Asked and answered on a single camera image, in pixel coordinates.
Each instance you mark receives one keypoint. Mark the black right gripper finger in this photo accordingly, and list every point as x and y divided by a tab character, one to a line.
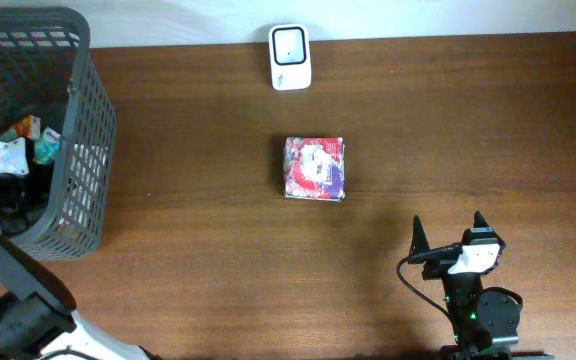
479	221
419	243

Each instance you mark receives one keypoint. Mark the red purple tissue pack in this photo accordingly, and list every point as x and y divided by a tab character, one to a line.
314	168

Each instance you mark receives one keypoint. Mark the teal wet wipes pack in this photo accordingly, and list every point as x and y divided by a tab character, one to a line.
47	147

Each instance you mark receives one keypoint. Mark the orange tissue pack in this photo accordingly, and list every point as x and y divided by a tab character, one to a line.
28	127

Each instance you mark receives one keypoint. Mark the white conditioner tube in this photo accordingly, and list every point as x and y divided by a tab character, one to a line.
13	159

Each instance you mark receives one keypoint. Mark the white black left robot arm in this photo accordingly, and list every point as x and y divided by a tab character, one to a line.
39	317

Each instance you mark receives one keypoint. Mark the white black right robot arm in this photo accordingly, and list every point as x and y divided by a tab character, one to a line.
484	320

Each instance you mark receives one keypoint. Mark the white barcode scanner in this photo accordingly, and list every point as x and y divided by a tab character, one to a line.
290	58

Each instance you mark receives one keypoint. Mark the grey plastic mesh basket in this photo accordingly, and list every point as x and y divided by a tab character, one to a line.
46	70

